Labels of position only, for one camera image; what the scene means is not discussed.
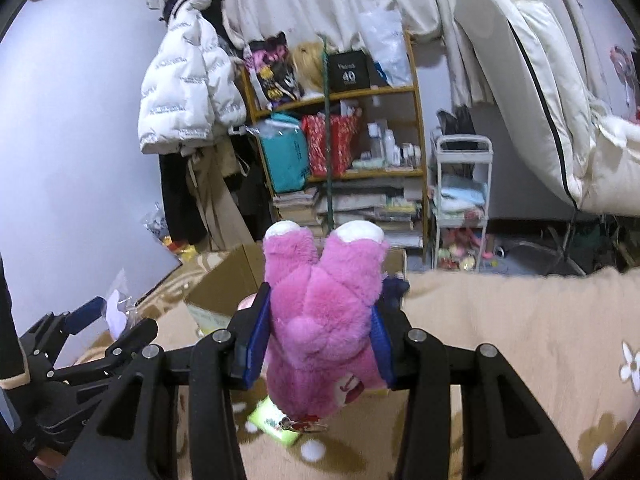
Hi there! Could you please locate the printed cardboard box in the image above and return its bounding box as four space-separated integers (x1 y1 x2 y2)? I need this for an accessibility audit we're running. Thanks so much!
184 242 408 341

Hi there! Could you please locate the black hanging garment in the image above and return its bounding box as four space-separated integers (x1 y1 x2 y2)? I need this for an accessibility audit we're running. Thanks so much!
159 152 208 243

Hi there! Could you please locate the clear plastic bag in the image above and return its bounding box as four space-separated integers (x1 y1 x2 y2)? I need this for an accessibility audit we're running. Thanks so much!
357 7 413 88

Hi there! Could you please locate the white trolley cart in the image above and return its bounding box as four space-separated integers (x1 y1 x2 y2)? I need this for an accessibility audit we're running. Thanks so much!
429 134 495 271

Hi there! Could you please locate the teal bag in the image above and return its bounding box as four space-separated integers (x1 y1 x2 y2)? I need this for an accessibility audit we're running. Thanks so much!
257 114 312 193

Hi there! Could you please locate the pile of colourful toys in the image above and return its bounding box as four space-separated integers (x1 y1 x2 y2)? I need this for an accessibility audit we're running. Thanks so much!
437 230 488 271

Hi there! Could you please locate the pink ornament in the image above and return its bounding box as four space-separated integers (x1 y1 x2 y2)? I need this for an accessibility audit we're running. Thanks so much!
609 45 640 123

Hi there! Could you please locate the pink bear plush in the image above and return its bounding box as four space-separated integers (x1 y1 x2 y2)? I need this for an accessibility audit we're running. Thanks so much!
262 220 392 433

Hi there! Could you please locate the beige hanging coat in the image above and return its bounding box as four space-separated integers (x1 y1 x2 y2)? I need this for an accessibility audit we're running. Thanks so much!
185 140 256 253

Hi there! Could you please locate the white puffer jacket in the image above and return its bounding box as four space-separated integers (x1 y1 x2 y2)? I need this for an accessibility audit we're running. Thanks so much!
139 0 247 156

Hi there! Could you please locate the group of white cosmetic bottles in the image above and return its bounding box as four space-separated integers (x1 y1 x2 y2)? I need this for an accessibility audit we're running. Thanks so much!
367 120 423 167

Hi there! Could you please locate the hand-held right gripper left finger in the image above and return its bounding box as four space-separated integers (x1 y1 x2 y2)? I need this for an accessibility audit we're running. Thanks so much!
60 285 273 480

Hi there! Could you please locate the blonde wig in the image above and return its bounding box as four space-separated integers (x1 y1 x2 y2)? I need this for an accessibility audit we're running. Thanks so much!
292 42 331 101

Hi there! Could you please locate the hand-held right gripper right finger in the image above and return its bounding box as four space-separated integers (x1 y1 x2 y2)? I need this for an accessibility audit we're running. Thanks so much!
370 277 586 480

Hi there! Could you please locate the black box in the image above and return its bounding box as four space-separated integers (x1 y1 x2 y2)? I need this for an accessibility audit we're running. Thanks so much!
327 51 373 93

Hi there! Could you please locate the beige flower print blanket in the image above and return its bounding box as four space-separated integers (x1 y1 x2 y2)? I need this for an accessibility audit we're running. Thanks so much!
75 252 640 480

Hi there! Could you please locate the green pole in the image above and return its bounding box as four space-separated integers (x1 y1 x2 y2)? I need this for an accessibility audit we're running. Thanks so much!
320 34 337 236

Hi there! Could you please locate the clear plastic wrapper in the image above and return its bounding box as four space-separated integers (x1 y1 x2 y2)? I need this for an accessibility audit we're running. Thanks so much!
102 267 146 341

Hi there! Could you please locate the cream folded mattress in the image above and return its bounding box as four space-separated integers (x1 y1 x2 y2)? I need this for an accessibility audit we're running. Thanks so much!
454 0 640 216

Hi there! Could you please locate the plastic bag of toys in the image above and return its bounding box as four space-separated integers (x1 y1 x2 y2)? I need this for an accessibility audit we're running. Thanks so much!
142 205 201 261

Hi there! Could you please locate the green tag with keyring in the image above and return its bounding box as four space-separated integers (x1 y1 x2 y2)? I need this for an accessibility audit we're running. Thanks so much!
247 397 303 446

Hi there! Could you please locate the stack of books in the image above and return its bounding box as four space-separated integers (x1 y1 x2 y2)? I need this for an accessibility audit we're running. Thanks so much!
317 180 426 248
272 187 321 238

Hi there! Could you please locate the purple printed bag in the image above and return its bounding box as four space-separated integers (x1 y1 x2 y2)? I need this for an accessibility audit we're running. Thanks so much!
245 35 306 111

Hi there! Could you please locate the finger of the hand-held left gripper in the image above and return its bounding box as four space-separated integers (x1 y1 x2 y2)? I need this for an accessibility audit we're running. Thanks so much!
50 317 160 387
17 297 108 357

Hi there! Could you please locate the light blue cloth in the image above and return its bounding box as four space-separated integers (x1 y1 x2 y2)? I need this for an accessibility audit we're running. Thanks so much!
435 177 488 206

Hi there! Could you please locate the red gift bag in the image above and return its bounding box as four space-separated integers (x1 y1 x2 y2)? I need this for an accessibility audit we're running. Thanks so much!
301 112 361 178

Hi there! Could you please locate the wooden shelf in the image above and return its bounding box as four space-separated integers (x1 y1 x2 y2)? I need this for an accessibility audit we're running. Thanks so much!
240 30 431 266

